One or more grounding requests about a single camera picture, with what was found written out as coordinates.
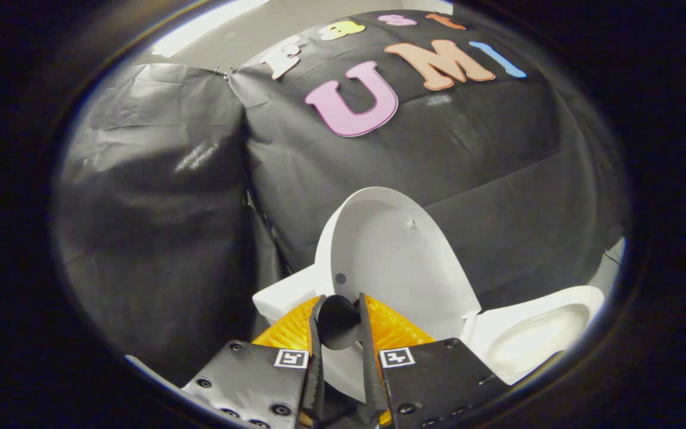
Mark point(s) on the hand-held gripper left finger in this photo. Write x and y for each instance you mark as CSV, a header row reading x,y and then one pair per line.
x,y
318,357

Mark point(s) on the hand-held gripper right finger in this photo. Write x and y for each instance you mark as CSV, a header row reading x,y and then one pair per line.
x,y
368,357

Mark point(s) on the black lid knob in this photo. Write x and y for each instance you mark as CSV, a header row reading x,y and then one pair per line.
x,y
337,322

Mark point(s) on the white toilet bowl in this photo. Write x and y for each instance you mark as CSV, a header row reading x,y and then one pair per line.
x,y
533,333

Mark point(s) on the black backdrop cloth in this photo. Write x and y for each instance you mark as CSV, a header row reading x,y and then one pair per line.
x,y
474,173

